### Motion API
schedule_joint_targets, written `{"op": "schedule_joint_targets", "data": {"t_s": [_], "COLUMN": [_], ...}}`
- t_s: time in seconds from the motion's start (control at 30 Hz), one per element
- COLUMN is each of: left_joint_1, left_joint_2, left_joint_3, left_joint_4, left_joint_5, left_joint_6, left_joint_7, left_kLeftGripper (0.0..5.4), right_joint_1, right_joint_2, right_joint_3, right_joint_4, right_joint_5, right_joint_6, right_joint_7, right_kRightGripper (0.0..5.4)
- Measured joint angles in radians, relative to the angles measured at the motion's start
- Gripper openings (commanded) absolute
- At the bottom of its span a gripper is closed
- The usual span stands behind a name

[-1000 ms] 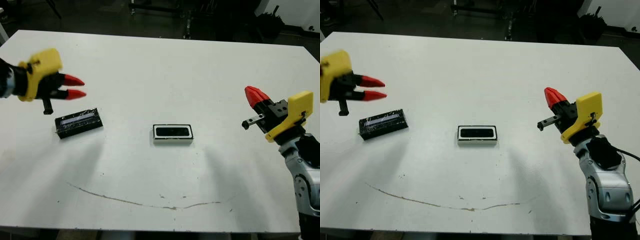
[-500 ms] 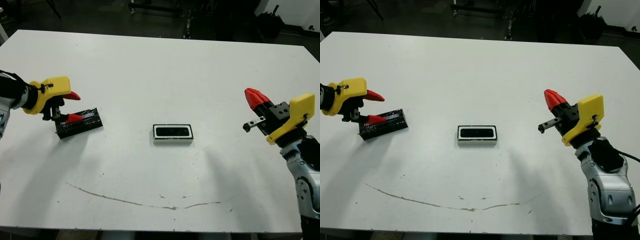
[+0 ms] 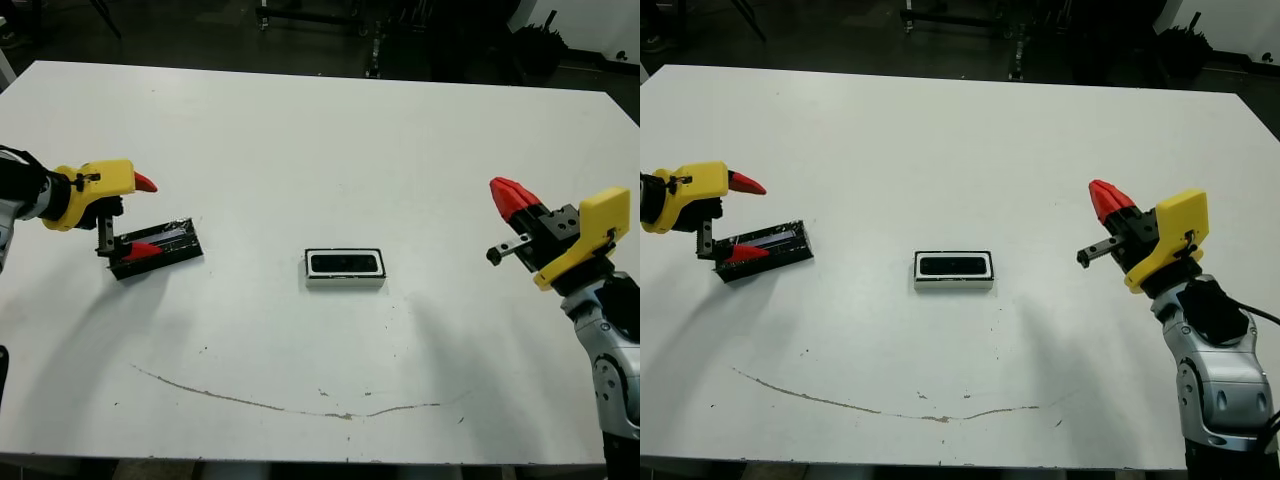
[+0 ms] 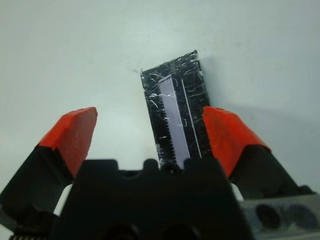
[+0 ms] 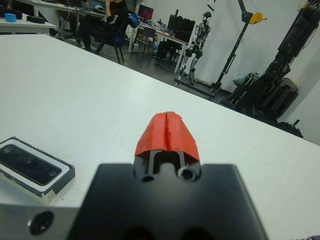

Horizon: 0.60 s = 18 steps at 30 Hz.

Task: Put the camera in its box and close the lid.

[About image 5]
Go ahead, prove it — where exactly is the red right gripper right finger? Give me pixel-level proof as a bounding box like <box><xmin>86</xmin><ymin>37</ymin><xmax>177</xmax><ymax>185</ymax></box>
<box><xmin>166</xmin><ymin>111</ymin><xmax>202</xmax><ymax>181</ymax></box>

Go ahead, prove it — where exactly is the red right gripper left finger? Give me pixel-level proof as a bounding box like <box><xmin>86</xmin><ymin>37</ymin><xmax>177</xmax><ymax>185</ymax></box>
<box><xmin>133</xmin><ymin>111</ymin><xmax>168</xmax><ymax>180</ymax></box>

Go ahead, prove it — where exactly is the black camera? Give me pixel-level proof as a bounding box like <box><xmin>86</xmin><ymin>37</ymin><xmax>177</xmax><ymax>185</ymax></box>
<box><xmin>0</xmin><ymin>143</ymin><xmax>63</xmax><ymax>187</ymax></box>

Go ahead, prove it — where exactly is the white foam pile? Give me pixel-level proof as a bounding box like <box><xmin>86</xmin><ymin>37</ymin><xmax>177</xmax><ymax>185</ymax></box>
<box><xmin>194</xmin><ymin>74</ymin><xmax>214</xmax><ymax>86</ymax></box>

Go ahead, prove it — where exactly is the pale green plastic bag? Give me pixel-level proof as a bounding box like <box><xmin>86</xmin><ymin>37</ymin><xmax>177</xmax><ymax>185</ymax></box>
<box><xmin>232</xmin><ymin>71</ymin><xmax>248</xmax><ymax>88</ymax></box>

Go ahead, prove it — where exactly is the black tripod bundle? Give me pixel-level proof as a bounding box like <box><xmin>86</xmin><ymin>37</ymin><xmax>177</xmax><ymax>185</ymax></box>
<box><xmin>219</xmin><ymin>71</ymin><xmax>262</xmax><ymax>111</ymax></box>

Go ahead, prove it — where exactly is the white monitor desk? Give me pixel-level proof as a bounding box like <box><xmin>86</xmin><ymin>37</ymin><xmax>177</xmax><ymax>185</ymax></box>
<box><xmin>128</xmin><ymin>21</ymin><xmax>190</xmax><ymax>75</ymax></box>

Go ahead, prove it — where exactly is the grey chair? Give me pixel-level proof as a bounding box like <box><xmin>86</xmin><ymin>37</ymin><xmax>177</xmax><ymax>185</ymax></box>
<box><xmin>136</xmin><ymin>26</ymin><xmax>158</xmax><ymax>58</ymax></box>

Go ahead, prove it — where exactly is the black office chair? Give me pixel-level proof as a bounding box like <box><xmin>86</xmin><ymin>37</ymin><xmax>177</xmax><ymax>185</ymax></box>
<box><xmin>94</xmin><ymin>14</ymin><xmax>126</xmax><ymax>65</ymax></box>

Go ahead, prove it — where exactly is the silver humanoid robot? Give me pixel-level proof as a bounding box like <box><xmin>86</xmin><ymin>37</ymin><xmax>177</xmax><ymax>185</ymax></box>
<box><xmin>178</xmin><ymin>11</ymin><xmax>213</xmax><ymax>81</ymax></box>

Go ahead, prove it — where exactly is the black hard case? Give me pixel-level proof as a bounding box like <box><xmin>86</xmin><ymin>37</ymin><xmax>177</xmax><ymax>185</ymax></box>
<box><xmin>259</xmin><ymin>76</ymin><xmax>300</xmax><ymax>117</ymax></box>

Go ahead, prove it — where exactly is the black desktop monitor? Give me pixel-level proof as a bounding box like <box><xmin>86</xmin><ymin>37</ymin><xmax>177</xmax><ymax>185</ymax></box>
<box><xmin>166</xmin><ymin>9</ymin><xmax>197</xmax><ymax>43</ymax></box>

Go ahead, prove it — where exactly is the blue jacket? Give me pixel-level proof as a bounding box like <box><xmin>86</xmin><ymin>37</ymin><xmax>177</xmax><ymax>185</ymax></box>
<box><xmin>127</xmin><ymin>13</ymin><xmax>140</xmax><ymax>29</ymax></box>

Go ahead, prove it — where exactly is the monitor with red screen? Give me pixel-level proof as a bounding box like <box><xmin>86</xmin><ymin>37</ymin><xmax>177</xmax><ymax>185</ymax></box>
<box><xmin>137</xmin><ymin>4</ymin><xmax>155</xmax><ymax>20</ymax></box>

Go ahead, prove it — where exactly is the person in black sweater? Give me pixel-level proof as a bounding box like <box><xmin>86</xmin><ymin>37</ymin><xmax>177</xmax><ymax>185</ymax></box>
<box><xmin>76</xmin><ymin>0</ymin><xmax>130</xmax><ymax>51</ymax></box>

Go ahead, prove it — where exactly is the yellow hoist winch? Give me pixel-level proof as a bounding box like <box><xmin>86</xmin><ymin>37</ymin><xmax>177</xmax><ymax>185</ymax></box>
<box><xmin>249</xmin><ymin>11</ymin><xmax>268</xmax><ymax>25</ymax></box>

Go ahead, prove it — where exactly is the tall black machine column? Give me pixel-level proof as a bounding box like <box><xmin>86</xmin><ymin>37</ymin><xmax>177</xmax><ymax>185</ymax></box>
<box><xmin>264</xmin><ymin>0</ymin><xmax>320</xmax><ymax>83</ymax></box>

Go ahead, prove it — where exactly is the flat black roll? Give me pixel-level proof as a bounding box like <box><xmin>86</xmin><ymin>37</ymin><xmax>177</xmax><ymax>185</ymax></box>
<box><xmin>26</xmin><ymin>14</ymin><xmax>46</xmax><ymax>25</ymax></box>

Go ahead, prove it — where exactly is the long white desk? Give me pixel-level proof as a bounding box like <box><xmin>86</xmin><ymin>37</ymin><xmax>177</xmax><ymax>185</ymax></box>
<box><xmin>17</xmin><ymin>0</ymin><xmax>108</xmax><ymax>35</ymax></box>

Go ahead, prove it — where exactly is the small white side table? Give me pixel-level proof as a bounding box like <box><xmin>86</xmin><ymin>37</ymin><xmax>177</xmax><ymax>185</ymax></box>
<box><xmin>0</xmin><ymin>17</ymin><xmax>58</xmax><ymax>36</ymax></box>

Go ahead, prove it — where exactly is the long black case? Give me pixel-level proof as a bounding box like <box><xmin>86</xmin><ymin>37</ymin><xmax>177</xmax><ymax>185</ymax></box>
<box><xmin>0</xmin><ymin>5</ymin><xmax>24</xmax><ymax>20</ymax></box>

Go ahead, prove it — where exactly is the black hoist crane frame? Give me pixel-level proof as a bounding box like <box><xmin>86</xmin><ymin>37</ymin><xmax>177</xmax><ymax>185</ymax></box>
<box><xmin>173</xmin><ymin>0</ymin><xmax>268</xmax><ymax>100</ymax></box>

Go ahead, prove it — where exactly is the white camera box base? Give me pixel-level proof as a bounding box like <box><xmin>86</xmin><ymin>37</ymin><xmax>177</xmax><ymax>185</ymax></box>
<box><xmin>0</xmin><ymin>136</ymin><xmax>76</xmax><ymax>205</ymax></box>

